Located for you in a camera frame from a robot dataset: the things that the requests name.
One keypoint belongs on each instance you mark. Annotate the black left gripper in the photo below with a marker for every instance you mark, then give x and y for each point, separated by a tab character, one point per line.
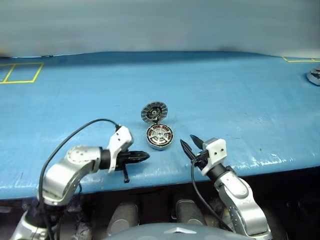
122	158

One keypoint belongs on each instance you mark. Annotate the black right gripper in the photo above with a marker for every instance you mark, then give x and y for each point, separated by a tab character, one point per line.
201	160

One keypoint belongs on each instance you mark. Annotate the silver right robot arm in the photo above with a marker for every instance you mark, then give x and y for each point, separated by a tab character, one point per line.
237	195

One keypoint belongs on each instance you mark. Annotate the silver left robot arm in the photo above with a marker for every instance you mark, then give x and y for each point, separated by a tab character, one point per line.
67	170

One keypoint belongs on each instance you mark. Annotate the round motor housing copper windings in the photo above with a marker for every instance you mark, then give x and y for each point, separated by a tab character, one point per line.
156	147

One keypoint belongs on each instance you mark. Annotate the finned round silver housing lid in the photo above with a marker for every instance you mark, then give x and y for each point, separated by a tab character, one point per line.
146	112

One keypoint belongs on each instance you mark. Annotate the silver round motor part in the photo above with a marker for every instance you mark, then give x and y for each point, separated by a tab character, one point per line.
313	76

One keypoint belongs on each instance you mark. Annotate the dark grey rounded shape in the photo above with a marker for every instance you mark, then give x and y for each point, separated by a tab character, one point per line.
190	212
123	218

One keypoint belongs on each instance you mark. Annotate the blue plastic table cover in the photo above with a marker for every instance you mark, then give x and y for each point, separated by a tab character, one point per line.
100	100

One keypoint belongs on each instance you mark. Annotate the grey robot torso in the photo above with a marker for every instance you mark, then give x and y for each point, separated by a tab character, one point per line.
175	232

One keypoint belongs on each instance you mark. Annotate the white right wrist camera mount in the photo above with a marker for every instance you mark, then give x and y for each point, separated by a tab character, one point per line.
216	151

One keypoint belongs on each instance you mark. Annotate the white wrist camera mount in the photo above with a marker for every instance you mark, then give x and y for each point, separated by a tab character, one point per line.
120	140
216	151

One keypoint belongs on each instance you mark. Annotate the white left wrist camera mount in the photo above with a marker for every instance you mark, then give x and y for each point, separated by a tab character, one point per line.
120	140

